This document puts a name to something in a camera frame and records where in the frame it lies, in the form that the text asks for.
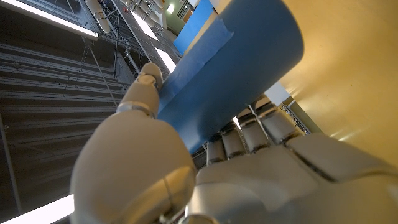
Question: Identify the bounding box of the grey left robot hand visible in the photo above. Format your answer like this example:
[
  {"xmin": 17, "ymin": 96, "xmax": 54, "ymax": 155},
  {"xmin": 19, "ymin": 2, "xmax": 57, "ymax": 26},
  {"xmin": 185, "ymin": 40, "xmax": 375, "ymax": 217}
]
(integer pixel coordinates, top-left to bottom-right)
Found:
[{"xmin": 68, "ymin": 62, "xmax": 398, "ymax": 224}]

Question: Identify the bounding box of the blue metal bottle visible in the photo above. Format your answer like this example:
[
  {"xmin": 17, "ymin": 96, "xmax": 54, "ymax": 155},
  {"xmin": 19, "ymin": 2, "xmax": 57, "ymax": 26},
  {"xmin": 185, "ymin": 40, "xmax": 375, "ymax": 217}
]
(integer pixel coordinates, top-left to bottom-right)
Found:
[{"xmin": 157, "ymin": 0, "xmax": 305, "ymax": 155}]

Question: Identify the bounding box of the blue wall panel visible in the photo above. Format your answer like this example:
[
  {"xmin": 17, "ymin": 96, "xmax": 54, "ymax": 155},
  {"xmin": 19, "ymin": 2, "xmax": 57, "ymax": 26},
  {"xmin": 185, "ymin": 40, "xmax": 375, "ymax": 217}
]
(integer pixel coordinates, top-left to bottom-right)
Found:
[{"xmin": 173, "ymin": 0, "xmax": 215, "ymax": 55}]

